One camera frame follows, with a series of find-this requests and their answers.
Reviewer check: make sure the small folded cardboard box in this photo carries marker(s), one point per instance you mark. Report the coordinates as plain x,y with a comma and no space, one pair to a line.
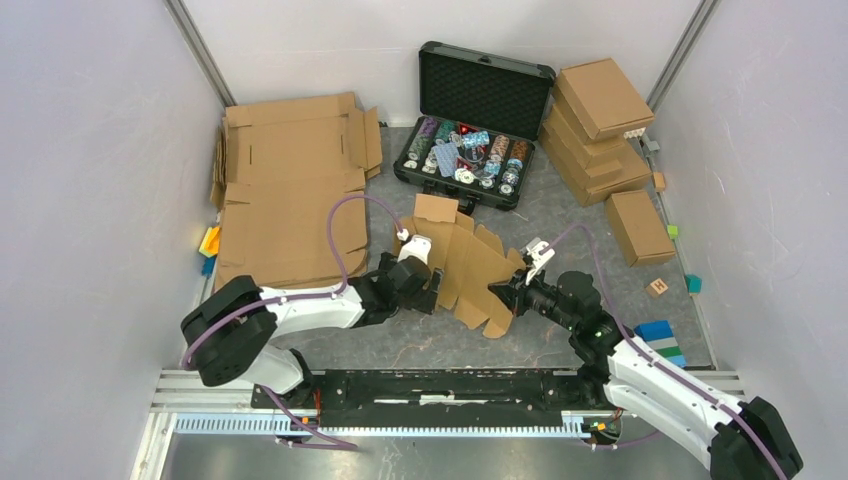
638,229

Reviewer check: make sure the black poker chip case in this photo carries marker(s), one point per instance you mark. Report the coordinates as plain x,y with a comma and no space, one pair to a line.
480,115

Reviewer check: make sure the wooden letter H block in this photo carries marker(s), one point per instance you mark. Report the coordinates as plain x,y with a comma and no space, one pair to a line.
657,288

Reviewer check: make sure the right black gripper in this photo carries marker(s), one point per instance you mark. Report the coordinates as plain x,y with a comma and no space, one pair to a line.
513,296

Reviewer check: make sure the small wooden cube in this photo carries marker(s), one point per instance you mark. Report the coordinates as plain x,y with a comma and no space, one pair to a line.
659,182

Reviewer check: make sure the stack of flat cardboard sheets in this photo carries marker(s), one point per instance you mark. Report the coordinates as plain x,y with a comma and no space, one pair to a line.
287,181

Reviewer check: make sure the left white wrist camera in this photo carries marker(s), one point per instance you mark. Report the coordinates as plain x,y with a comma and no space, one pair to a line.
413,246

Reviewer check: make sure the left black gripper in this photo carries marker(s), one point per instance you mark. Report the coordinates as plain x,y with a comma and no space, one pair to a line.
423,299

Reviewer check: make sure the large bottom cardboard box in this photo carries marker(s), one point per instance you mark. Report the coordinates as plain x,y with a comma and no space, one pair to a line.
636,175

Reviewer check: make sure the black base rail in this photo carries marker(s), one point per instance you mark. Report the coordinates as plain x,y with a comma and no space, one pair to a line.
476,398

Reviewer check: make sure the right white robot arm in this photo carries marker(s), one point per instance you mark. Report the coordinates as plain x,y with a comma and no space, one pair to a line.
732,438

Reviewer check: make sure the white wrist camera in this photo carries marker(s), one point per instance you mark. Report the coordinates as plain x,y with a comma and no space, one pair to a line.
413,246
536,254

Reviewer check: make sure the blue block at left wall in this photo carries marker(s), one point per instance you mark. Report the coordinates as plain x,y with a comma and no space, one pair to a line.
208,266

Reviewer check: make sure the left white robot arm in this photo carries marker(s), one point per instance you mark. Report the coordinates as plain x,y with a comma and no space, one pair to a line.
229,335

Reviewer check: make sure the yellow orange block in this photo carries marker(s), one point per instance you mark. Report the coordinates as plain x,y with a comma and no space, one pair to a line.
209,245

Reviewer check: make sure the teal block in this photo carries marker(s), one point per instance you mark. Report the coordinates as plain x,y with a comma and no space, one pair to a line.
693,284

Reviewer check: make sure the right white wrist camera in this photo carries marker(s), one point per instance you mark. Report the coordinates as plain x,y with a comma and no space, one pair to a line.
536,254

